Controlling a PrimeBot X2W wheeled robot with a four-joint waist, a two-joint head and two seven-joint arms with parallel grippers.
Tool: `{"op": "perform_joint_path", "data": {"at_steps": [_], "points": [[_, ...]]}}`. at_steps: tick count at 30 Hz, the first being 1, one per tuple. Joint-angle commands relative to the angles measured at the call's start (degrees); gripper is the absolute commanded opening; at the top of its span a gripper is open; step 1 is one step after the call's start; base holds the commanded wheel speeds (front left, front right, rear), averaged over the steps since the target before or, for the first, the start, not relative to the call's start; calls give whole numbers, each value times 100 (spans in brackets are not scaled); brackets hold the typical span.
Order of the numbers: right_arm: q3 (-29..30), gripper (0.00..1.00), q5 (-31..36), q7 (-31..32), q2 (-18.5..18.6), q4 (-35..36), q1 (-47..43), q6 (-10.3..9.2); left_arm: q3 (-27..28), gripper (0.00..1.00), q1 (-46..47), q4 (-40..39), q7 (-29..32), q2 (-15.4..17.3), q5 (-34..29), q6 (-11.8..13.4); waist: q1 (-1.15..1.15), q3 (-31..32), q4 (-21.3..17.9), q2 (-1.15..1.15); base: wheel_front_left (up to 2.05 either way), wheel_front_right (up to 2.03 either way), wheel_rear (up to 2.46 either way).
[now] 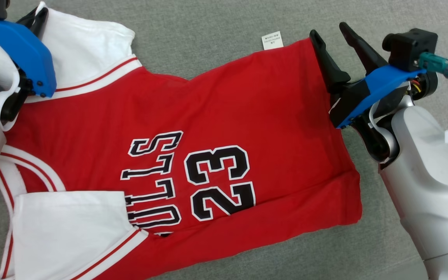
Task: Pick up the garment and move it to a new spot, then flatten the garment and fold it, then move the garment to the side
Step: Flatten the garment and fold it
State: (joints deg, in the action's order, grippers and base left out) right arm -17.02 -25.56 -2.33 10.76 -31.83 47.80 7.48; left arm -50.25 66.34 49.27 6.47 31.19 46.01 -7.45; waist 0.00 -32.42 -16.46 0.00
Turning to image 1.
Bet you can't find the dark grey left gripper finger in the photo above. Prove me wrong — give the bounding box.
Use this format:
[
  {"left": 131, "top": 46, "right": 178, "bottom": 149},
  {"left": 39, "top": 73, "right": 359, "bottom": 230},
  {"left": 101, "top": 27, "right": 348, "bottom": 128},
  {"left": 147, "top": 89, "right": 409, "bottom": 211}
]
[
  {"left": 16, "top": 11, "right": 36, "bottom": 26},
  {"left": 30, "top": 7, "right": 49, "bottom": 37}
]

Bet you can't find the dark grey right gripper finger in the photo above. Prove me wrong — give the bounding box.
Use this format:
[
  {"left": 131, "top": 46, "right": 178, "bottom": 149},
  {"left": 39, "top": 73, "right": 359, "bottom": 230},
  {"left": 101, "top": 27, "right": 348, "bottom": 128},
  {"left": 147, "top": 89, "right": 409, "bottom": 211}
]
[
  {"left": 310, "top": 29, "right": 351, "bottom": 94},
  {"left": 339, "top": 22, "right": 389, "bottom": 74}
]

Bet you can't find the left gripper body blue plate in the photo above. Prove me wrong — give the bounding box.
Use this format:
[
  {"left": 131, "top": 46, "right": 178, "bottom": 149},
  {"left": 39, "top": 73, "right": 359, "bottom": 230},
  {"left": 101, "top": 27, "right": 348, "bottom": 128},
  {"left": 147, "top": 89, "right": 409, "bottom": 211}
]
[{"left": 0, "top": 17, "right": 57, "bottom": 98}]

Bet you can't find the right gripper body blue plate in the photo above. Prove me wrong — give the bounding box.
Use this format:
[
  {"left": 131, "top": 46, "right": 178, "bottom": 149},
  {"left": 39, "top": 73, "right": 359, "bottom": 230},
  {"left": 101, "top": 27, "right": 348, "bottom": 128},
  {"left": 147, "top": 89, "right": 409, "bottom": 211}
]
[{"left": 328, "top": 64, "right": 429, "bottom": 129}]

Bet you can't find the red white basketball jersey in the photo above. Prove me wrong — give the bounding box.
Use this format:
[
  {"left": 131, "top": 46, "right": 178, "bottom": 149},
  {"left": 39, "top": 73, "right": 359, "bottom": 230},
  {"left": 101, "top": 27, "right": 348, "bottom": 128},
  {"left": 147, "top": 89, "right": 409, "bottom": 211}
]
[{"left": 0, "top": 2, "right": 363, "bottom": 280}]

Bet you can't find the teal plug black cable right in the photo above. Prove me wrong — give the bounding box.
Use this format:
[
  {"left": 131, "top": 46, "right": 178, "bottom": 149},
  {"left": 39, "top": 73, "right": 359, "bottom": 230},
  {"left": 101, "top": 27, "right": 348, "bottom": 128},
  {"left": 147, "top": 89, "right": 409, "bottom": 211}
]
[{"left": 418, "top": 52, "right": 448, "bottom": 95}]

